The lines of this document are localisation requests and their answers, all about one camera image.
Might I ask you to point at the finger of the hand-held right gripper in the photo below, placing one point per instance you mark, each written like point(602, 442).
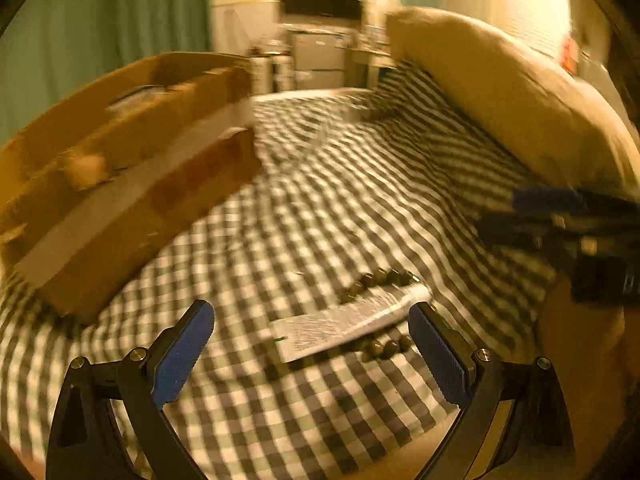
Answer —
point(510, 235)
point(540, 199)

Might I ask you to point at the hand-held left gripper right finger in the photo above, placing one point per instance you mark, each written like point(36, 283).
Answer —
point(442, 360)

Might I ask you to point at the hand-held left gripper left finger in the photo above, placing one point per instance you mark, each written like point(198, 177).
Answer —
point(182, 355)

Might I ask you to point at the white printed leaflet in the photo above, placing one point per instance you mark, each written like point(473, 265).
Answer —
point(340, 325)

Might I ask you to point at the torn cardboard box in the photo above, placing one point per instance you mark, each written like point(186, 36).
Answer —
point(125, 185)

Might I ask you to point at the person's right leg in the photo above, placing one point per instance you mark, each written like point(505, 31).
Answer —
point(575, 360)

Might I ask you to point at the beige pillow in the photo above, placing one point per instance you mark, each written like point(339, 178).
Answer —
point(510, 95)

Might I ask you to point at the green checkered blanket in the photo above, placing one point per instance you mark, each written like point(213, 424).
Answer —
point(325, 200)

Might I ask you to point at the white wardrobe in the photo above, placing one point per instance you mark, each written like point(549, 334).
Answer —
point(505, 0)

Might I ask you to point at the white dressing table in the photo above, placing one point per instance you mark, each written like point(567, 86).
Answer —
point(367, 65)

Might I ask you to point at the white oval mirror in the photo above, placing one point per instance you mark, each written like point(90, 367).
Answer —
point(384, 5)

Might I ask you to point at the grey mini fridge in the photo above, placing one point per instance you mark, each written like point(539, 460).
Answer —
point(320, 60)

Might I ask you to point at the wide green curtain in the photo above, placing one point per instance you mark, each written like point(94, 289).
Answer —
point(100, 25)

